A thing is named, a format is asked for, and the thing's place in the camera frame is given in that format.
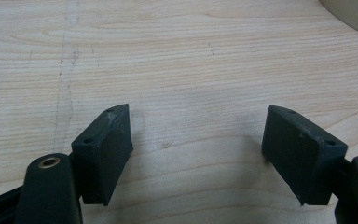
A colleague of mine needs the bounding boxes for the beige round container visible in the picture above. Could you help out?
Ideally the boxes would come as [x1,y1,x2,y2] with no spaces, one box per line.
[318,0,358,40]

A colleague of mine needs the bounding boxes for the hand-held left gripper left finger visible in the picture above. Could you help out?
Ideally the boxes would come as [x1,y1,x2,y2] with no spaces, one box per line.
[71,103,134,207]

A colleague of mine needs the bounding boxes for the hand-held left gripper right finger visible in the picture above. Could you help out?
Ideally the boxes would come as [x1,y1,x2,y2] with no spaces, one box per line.
[261,105,349,207]

